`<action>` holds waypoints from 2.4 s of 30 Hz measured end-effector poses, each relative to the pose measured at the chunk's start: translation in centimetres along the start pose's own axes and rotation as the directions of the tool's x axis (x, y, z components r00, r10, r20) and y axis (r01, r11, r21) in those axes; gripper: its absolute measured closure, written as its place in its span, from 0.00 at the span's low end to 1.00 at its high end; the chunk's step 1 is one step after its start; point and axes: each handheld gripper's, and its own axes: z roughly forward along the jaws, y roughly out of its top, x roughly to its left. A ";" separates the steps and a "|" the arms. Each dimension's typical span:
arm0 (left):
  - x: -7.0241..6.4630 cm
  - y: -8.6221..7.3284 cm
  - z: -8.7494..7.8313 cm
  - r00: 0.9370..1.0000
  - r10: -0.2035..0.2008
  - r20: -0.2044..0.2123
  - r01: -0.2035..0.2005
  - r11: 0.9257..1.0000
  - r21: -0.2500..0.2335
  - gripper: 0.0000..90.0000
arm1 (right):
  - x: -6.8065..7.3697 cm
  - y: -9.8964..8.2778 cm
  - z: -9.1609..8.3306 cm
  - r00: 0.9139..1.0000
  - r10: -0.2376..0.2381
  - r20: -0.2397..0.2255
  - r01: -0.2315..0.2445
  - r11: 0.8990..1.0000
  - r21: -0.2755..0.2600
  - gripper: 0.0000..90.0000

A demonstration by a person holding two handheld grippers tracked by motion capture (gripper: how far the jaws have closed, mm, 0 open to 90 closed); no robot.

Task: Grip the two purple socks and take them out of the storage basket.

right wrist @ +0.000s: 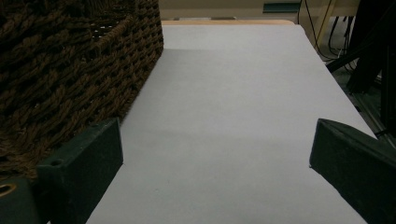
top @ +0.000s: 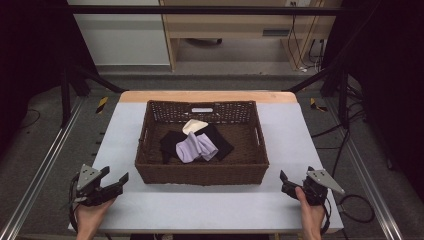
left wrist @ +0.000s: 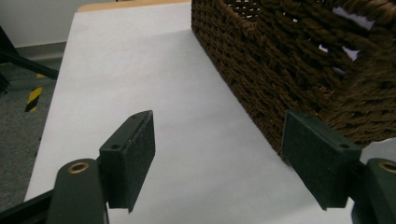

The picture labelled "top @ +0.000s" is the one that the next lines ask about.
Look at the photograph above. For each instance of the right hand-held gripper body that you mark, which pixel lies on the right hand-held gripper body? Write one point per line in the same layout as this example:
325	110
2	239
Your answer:
316	188

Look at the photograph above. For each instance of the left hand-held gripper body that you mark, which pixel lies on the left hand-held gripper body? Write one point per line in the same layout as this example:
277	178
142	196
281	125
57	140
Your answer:
87	177

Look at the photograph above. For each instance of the person's right hand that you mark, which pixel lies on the person's right hand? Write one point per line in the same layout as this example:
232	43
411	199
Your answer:
311	216

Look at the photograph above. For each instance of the person's left hand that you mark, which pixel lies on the person's left hand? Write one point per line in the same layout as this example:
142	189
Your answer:
89	216

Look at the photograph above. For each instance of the brown woven basket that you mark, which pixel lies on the brown woven basket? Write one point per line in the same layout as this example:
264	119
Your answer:
150	156

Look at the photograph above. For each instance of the black sock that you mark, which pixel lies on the black sock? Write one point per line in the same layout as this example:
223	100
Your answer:
170	141
218	140

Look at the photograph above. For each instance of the yellow black tape strip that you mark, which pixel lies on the yellow black tape strip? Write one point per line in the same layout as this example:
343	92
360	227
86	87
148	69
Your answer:
315	104
102	104

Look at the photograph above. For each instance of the white table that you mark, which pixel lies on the white table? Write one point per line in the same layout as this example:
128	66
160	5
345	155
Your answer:
186	206

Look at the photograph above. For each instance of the purple sock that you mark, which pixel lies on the purple sock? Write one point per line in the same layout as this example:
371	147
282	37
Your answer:
195	149

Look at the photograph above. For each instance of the black metal stand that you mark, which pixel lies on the black metal stand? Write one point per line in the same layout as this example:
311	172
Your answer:
66	100
343	100

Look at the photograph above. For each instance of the cream sock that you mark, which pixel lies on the cream sock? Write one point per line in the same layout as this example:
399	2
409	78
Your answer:
194	126

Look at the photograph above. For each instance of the dark curtain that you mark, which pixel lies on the dark curtain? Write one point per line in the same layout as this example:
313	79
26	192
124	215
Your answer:
390	83
30	60

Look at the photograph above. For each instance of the white cabinet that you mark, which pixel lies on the white cabinet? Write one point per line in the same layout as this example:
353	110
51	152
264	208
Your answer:
123	40

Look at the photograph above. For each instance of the wooden desk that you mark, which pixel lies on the wooden desk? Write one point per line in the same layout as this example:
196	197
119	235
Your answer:
233	25

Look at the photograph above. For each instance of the aluminium rail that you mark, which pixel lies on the aluminium rail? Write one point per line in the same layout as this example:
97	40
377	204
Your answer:
370	186
40	176

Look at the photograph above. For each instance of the black horizontal frame bar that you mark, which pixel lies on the black horizontal frame bar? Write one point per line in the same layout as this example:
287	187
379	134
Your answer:
200	10

